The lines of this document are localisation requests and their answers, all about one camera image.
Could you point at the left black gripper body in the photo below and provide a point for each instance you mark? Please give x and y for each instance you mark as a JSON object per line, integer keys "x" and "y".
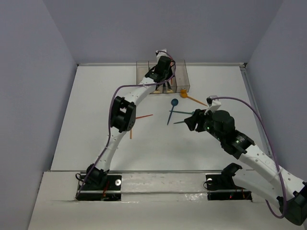
{"x": 167, "y": 78}

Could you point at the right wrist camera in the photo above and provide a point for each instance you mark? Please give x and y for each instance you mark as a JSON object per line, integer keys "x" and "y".
{"x": 213, "y": 103}

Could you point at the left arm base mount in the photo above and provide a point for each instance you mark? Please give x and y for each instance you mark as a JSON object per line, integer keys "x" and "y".
{"x": 110, "y": 190}

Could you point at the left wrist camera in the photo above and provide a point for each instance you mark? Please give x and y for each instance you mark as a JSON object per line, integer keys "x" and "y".
{"x": 160, "y": 53}

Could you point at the blue spoon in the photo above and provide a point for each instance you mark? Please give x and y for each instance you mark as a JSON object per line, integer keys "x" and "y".
{"x": 174, "y": 103}

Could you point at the orange chopstick long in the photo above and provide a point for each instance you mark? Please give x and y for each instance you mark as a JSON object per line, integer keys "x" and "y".
{"x": 144, "y": 116}

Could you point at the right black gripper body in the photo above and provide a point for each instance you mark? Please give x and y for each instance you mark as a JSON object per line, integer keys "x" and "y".
{"x": 205, "y": 120}

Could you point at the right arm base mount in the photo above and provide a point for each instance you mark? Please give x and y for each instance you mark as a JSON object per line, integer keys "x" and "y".
{"x": 221, "y": 188}

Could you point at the teal fork upper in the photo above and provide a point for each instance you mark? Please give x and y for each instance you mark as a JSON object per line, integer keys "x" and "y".
{"x": 182, "y": 112}

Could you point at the yellow orange spoon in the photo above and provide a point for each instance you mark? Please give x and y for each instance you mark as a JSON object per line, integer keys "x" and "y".
{"x": 184, "y": 94}

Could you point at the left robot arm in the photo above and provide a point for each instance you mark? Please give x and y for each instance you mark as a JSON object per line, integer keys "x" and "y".
{"x": 122, "y": 116}

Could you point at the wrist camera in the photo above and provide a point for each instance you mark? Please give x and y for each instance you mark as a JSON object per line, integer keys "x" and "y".
{"x": 160, "y": 53}
{"x": 213, "y": 103}

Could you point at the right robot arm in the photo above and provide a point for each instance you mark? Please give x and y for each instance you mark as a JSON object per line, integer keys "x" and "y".
{"x": 282, "y": 189}

